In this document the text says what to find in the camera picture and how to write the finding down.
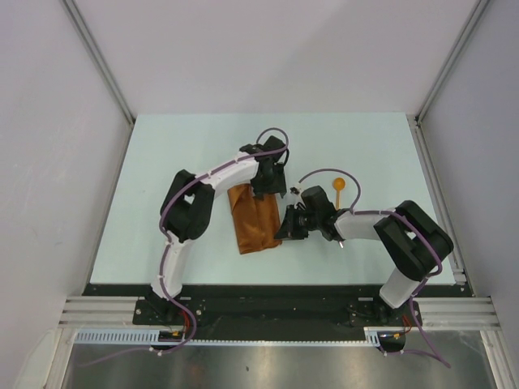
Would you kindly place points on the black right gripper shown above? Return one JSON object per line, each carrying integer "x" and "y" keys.
{"x": 286, "y": 229}

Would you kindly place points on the aluminium front frame rail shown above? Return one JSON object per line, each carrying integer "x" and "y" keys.
{"x": 438, "y": 314}

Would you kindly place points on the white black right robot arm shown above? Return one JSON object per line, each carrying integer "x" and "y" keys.
{"x": 416, "y": 244}

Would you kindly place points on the right aluminium side rail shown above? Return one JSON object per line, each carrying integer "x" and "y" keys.
{"x": 438, "y": 199}

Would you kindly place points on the orange-brown cloth napkin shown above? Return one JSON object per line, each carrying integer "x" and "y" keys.
{"x": 256, "y": 221}

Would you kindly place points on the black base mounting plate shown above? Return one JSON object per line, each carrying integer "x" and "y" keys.
{"x": 256, "y": 309}

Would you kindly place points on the white slotted cable duct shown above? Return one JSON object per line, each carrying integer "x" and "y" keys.
{"x": 358, "y": 337}

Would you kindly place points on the right aluminium corner post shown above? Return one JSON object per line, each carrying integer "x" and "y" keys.
{"x": 460, "y": 44}

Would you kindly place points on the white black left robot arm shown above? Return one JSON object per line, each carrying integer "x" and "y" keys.
{"x": 185, "y": 216}

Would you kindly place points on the left aluminium corner post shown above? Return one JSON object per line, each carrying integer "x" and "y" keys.
{"x": 94, "y": 51}

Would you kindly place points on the aluminium corner post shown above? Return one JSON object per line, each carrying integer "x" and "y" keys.
{"x": 94, "y": 51}
{"x": 460, "y": 44}

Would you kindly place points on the orange plastic spoon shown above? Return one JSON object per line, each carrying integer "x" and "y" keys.
{"x": 338, "y": 185}

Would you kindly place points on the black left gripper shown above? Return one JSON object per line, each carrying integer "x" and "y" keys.
{"x": 276, "y": 186}

